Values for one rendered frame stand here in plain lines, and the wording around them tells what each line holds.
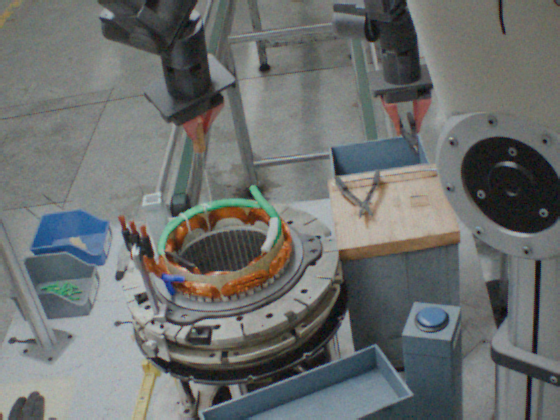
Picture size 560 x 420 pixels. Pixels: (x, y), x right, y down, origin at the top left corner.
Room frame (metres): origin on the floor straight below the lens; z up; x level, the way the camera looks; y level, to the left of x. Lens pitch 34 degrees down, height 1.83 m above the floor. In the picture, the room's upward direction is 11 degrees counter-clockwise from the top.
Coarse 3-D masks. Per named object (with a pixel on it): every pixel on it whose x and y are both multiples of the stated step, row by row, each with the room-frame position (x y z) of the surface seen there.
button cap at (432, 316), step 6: (432, 306) 0.87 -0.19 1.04; (420, 312) 0.87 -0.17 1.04; (426, 312) 0.86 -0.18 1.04; (432, 312) 0.86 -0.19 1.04; (438, 312) 0.86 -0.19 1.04; (444, 312) 0.86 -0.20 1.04; (420, 318) 0.85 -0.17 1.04; (426, 318) 0.85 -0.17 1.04; (432, 318) 0.85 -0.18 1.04; (438, 318) 0.84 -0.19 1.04; (444, 318) 0.84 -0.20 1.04; (420, 324) 0.85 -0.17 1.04; (426, 324) 0.84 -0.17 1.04; (432, 324) 0.84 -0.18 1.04; (438, 324) 0.84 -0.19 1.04
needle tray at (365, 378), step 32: (288, 384) 0.77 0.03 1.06; (320, 384) 0.78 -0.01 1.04; (352, 384) 0.77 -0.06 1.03; (384, 384) 0.76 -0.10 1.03; (224, 416) 0.74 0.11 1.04; (256, 416) 0.75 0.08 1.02; (288, 416) 0.74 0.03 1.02; (320, 416) 0.73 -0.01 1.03; (352, 416) 0.72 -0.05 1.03; (384, 416) 0.69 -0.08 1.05
